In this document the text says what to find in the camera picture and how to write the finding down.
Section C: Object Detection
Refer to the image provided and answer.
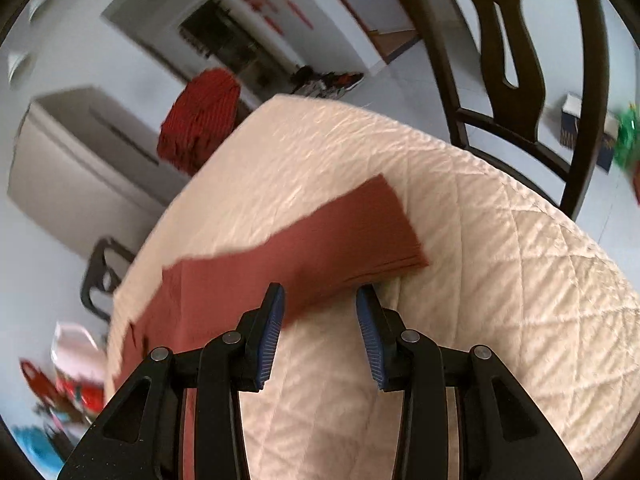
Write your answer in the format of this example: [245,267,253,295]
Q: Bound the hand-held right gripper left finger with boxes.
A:
[57,282,286,480]

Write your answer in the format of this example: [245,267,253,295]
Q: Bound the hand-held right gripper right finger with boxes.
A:
[355,285,583,480]

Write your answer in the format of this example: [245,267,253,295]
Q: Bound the brown ribbed knit garment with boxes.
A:
[114,174,432,480]

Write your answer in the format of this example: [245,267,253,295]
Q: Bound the cream quilted table cover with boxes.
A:
[102,94,640,480]

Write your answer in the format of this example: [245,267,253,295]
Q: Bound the dark wooden chair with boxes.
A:
[400,0,613,221]
[80,236,136,323]

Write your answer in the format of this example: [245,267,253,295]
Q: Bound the pink plastic bag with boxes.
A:
[52,322,108,411]

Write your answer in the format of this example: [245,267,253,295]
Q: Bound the red checked cloth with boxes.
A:
[156,68,242,177]

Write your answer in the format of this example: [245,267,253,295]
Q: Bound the red bag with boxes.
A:
[20,357,57,407]

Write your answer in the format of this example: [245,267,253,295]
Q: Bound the pile of shoes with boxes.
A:
[292,66,366,100]

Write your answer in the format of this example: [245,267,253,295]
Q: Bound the blue cloth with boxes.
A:
[12,425,56,466]

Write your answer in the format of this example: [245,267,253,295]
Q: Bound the dark blue cardboard box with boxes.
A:
[560,92,621,173]

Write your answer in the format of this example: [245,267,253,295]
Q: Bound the dark framed doorway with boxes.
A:
[177,0,301,96]

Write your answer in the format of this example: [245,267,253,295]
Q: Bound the green shiny packet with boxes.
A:
[615,102,640,168]

